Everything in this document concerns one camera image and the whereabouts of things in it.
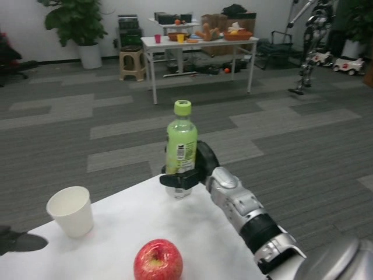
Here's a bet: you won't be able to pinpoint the white round planter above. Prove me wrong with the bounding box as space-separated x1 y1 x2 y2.
340 39 367 60

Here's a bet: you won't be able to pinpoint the green label water bottle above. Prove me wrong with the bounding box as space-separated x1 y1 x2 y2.
164 100 199 200

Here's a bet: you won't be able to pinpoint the black green equipment stack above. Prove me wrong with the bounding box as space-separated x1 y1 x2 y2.
116 14 143 49

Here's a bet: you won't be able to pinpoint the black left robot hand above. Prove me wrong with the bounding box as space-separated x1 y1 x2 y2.
0 225 48 257

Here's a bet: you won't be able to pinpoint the black fabric bag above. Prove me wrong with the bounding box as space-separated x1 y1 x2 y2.
221 3 248 15

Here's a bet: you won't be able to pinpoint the black office chair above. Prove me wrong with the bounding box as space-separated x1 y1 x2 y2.
0 30 38 88

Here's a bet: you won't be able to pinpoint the silver humanoid robot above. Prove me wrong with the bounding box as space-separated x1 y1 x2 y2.
288 0 336 96

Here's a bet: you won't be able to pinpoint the orange woven basket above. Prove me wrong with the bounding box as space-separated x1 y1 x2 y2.
223 30 254 41

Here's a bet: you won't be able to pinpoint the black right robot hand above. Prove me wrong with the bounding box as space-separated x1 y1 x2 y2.
159 139 220 191

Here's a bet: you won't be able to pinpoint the white folding table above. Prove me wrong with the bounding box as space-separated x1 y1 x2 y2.
140 36 259 105

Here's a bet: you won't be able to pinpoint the white paper cup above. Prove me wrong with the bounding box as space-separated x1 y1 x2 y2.
46 186 95 239

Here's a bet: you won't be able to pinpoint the large white toy car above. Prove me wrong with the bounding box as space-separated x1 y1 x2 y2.
332 57 365 76

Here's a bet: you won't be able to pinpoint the brown cardboard boxes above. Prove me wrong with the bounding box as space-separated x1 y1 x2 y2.
200 13 257 56

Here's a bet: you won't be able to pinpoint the black equipment boxes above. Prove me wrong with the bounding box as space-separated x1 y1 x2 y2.
153 11 193 25

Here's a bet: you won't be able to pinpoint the small white toy car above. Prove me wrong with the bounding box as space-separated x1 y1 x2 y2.
310 51 333 67

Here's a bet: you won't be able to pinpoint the dark green plant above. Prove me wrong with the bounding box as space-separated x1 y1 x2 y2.
332 0 373 44

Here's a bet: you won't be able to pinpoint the black folding chair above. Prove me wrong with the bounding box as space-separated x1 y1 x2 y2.
256 30 304 71

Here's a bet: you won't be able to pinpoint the brown woven basket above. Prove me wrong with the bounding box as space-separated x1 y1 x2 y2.
167 31 192 41

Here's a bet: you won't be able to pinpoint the small white table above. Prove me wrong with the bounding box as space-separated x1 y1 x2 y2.
147 17 202 77

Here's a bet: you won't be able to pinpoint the white tissue box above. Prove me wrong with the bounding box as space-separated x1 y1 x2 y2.
227 22 247 33

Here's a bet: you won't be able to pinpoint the beige plastic stool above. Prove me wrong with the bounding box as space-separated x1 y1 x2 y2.
118 45 146 82

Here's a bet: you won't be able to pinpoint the large green leafy plant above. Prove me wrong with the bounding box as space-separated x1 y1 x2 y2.
37 0 108 47

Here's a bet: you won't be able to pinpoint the black floor bag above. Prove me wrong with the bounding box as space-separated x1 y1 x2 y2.
223 59 252 74

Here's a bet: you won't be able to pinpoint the white plant pot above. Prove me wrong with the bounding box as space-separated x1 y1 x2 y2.
78 43 103 69

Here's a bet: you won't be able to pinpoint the red apple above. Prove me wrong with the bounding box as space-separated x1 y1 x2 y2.
133 239 184 280

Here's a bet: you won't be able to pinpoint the orange plush toy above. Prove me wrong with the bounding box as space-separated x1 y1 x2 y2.
194 23 222 41

